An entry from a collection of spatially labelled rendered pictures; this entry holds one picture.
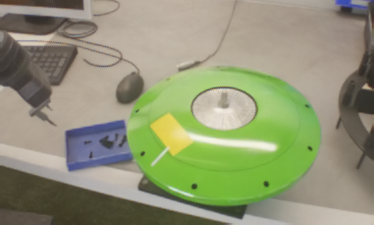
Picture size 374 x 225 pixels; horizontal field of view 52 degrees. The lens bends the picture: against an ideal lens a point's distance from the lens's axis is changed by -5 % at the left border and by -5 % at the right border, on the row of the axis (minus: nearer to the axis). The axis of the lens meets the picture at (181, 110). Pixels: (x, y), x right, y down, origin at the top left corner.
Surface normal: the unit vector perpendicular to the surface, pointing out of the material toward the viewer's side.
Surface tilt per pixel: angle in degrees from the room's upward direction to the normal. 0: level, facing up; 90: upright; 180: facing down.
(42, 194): 0
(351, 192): 0
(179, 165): 23
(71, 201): 0
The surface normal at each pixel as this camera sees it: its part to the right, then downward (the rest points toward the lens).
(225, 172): -0.07, -0.44
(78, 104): -0.04, -0.76
